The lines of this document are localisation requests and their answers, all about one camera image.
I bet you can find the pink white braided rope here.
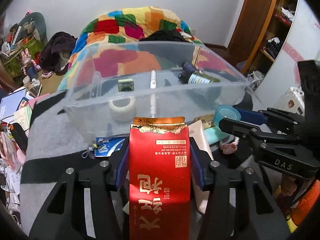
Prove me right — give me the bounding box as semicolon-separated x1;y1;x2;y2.
220;135;240;155

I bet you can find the teal plastic case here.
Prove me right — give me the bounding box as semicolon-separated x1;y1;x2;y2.
204;126;229;145

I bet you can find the pink cosmetic tube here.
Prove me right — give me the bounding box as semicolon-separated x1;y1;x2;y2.
188;120;213;214

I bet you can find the red paper tea bag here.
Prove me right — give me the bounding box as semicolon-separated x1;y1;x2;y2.
129;117;191;240

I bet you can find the dark green glass bottle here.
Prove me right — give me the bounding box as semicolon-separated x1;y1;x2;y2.
178;62;220;84

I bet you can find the blue card keychain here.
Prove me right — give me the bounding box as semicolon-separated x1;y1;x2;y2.
81;137;125;159

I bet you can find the white pen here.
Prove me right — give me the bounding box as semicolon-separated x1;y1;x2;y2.
149;68;157;118

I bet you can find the white foam tape roll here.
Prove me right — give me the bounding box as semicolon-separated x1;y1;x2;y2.
108;96;136;122

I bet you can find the gold brown small box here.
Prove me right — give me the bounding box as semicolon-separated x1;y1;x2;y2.
193;114;215;129

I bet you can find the right hand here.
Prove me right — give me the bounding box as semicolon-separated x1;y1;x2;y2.
280;174;297;196

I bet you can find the grey black blanket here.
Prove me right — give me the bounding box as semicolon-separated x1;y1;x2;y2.
20;91;281;239

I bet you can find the wooden door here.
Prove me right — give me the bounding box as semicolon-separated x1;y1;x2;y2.
227;0;277;74

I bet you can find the black clothing pile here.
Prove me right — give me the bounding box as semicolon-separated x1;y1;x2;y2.
140;30;187;42

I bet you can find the wooden shelf unit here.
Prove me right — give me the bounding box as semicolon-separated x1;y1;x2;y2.
257;0;299;75

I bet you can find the blue white book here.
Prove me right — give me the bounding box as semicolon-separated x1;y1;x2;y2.
0;88;26;121

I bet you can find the colourful patchwork quilt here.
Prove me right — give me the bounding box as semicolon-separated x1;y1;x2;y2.
57;6;202;91

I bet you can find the clear plastic storage box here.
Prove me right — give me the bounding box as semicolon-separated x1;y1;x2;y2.
64;41;248;144

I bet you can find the pink rabbit toy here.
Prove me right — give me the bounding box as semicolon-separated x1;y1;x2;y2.
21;48;41;80

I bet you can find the dark purple clothing pile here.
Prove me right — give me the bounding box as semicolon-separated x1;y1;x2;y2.
39;31;76;75

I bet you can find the green cluttered storage basket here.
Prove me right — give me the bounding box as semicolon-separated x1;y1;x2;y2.
1;21;44;78

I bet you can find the grey green neck pillow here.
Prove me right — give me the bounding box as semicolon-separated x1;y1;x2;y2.
19;12;47;43

